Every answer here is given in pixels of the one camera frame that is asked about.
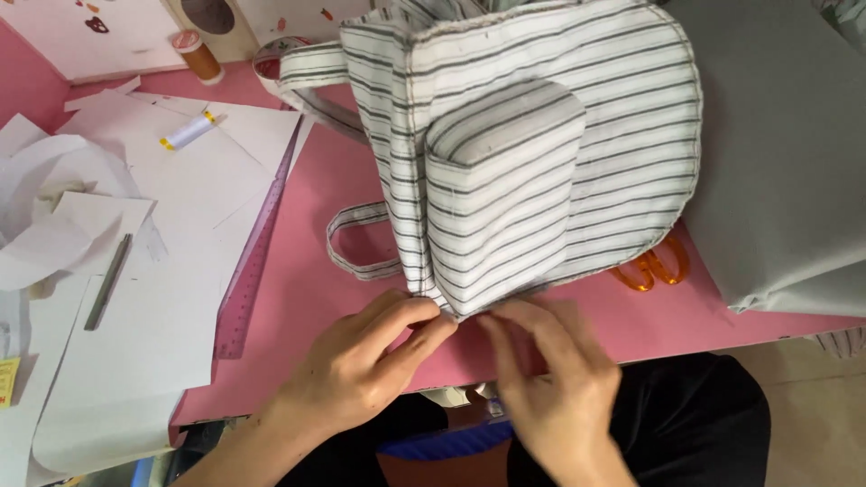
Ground person's left hand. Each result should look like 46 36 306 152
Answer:
281 289 460 439

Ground person's right hand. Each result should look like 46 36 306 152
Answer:
477 299 623 474

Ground striped white fabric backpack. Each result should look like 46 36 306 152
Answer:
279 0 705 320

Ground blue plastic stool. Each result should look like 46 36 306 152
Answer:
376 399 518 462

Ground person's black trousers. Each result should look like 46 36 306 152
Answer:
274 352 772 487

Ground pink transparent ruler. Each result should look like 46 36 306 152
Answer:
214 116 304 361

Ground grey fabric piece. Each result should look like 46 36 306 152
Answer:
659 0 866 319

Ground patterned tape roll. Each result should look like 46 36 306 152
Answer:
252 36 313 97

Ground white thread spool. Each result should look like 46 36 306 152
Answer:
160 111 217 151

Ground heap of white paper sheets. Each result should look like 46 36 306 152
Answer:
0 76 315 487

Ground grey pen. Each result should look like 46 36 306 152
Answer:
84 233 134 332

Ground orange thread spool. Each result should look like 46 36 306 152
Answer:
171 30 226 86

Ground white wooden box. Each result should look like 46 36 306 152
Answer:
0 0 380 85

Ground yellow paper label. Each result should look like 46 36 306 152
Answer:
0 357 21 408

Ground orange handled scissors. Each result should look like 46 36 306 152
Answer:
609 235 691 293

